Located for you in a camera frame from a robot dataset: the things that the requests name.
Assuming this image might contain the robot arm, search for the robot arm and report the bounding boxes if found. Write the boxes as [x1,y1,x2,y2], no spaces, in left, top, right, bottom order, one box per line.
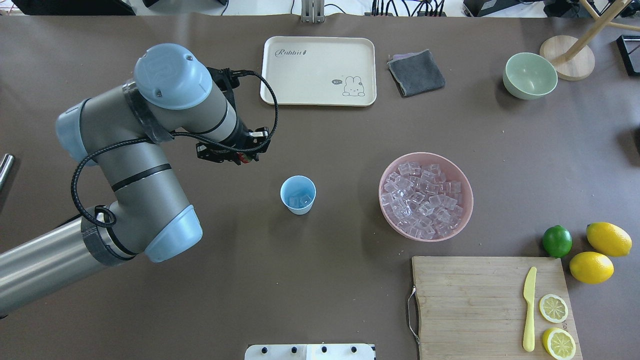
[0,43,275,317]

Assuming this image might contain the yellow plastic knife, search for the yellow plastic knife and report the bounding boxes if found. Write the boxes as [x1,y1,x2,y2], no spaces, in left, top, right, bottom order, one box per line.
[522,266,537,353]

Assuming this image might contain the pink bowl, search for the pink bowl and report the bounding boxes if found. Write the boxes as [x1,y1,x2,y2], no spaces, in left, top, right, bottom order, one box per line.
[378,152,474,242]

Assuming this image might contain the black tray frame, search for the black tray frame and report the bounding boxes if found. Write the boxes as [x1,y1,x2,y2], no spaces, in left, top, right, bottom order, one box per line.
[615,35,640,77]

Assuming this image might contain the steel muddler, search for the steel muddler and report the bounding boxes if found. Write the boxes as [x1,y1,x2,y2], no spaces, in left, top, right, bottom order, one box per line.
[0,153,15,191]

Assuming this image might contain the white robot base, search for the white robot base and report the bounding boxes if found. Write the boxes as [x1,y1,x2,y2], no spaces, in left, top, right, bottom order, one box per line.
[244,342,377,360]

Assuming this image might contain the red strawberry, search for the red strawberry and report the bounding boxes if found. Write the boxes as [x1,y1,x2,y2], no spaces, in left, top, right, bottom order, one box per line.
[236,152,252,165]

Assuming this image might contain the yellow lemon near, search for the yellow lemon near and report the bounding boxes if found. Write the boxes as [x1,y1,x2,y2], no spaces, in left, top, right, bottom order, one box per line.
[569,251,615,285]

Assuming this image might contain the grey folded cloth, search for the grey folded cloth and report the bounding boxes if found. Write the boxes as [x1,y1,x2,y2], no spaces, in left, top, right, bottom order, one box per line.
[387,48,446,98]

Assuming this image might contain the clear ice cubes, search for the clear ice cubes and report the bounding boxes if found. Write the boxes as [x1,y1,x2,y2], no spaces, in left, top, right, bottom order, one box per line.
[379,161,467,241]

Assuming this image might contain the lemon half upper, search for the lemon half upper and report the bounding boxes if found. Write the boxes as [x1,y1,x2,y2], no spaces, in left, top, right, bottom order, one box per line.
[538,293,569,324]

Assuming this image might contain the green ceramic bowl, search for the green ceramic bowl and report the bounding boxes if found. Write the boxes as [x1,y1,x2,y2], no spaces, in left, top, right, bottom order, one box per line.
[502,52,558,100]

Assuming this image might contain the cream rabbit serving tray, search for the cream rabbit serving tray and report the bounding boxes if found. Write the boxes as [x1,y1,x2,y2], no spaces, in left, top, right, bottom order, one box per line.
[260,36,377,107]

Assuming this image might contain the light blue plastic cup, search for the light blue plastic cup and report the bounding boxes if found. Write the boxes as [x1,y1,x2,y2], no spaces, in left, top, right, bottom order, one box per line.
[279,175,317,215]

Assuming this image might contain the yellow lemon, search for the yellow lemon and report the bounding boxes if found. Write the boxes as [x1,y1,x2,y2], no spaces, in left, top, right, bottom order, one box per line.
[586,222,633,257]
[569,251,615,285]

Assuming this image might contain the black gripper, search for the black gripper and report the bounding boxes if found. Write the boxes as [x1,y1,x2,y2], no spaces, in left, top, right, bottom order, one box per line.
[195,67,271,166]

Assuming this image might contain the lemon half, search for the lemon half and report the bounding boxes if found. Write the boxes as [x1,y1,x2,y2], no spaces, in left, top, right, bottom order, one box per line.
[542,327,578,360]
[538,293,569,324]

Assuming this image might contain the lemon half lower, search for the lemon half lower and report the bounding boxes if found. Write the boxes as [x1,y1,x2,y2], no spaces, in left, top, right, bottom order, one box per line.
[542,327,578,360]

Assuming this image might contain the wooden cup stand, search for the wooden cup stand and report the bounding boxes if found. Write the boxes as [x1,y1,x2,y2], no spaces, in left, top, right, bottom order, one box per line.
[539,0,640,81]

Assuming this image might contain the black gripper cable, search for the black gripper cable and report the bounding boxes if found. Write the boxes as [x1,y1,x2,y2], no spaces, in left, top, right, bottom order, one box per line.
[70,69,279,229]

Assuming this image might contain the yellow lemon far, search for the yellow lemon far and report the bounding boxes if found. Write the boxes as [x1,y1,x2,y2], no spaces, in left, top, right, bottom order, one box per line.
[586,222,633,257]

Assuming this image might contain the green lime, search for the green lime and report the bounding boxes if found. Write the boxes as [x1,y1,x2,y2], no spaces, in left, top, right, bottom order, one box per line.
[542,224,573,259]

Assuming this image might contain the wooden cutting board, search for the wooden cutting board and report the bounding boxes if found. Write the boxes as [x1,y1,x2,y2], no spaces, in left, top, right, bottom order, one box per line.
[411,256,571,360]

